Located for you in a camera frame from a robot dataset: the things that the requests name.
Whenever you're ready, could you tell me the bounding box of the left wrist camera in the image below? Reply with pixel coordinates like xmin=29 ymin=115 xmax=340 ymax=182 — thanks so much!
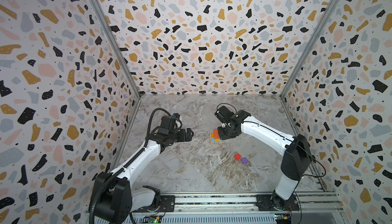
xmin=172 ymin=113 xmax=181 ymax=122

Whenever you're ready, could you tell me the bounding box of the right electronics board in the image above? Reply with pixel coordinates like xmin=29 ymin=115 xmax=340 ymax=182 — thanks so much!
xmin=275 ymin=214 xmax=292 ymax=224

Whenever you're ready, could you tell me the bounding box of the left electronics board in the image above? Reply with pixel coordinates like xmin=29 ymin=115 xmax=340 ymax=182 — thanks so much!
xmin=141 ymin=215 xmax=162 ymax=224

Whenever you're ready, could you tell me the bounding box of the left corner aluminium profile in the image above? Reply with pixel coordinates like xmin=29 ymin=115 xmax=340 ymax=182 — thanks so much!
xmin=89 ymin=0 xmax=141 ymax=100

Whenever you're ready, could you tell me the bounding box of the electronics board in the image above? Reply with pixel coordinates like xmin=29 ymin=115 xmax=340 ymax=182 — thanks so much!
xmin=141 ymin=215 xmax=162 ymax=224
xmin=275 ymin=214 xmax=292 ymax=224

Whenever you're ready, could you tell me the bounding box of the purple wood cube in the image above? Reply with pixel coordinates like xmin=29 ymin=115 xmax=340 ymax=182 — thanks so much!
xmin=241 ymin=157 xmax=248 ymax=164

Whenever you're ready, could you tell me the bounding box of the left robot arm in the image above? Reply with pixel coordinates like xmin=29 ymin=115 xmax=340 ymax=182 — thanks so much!
xmin=88 ymin=113 xmax=194 ymax=224

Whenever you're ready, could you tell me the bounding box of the corner aluminium profile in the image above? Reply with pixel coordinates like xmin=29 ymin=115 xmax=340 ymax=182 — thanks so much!
xmin=280 ymin=0 xmax=340 ymax=101
xmin=89 ymin=0 xmax=141 ymax=100

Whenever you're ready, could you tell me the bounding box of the red-orange wood block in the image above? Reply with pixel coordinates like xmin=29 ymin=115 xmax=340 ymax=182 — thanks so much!
xmin=213 ymin=129 xmax=220 ymax=138

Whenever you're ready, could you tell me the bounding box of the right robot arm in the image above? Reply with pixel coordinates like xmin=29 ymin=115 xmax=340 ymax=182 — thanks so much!
xmin=213 ymin=105 xmax=313 ymax=210

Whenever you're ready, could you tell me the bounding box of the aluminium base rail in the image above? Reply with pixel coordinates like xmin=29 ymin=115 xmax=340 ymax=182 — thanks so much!
xmin=95 ymin=192 xmax=349 ymax=224

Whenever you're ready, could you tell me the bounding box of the right corner aluminium profile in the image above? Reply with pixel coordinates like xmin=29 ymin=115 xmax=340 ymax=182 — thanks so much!
xmin=280 ymin=0 xmax=340 ymax=101

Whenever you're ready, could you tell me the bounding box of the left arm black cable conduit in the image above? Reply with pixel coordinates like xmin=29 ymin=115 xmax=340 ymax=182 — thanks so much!
xmin=88 ymin=107 xmax=172 ymax=224

